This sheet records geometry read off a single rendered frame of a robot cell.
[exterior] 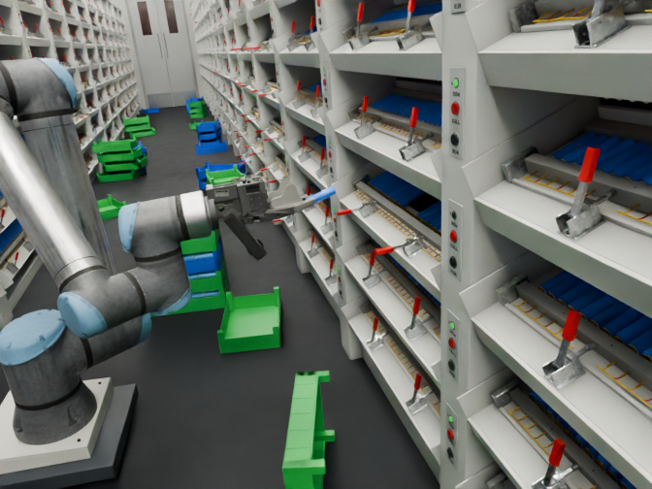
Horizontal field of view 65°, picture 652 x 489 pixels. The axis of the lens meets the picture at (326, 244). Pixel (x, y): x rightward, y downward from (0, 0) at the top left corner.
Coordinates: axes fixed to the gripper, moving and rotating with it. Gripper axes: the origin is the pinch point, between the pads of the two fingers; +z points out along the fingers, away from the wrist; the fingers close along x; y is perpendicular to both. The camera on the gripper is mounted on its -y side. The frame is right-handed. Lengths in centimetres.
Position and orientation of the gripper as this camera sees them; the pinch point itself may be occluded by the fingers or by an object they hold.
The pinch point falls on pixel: (308, 203)
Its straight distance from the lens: 107.2
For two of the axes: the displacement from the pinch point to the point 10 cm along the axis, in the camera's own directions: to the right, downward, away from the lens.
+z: 9.6, -2.1, 2.0
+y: -1.2, -9.2, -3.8
